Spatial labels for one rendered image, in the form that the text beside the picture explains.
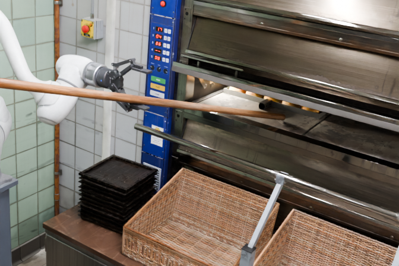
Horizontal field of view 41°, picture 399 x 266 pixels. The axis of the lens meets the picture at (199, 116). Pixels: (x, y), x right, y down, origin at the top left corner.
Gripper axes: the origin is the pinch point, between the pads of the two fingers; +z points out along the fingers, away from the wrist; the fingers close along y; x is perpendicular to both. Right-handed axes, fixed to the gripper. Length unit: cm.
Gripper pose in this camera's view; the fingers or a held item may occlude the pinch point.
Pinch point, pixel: (146, 89)
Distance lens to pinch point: 188.9
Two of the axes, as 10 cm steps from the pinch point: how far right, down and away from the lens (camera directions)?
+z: 8.4, 2.7, -4.6
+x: -5.3, 2.5, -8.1
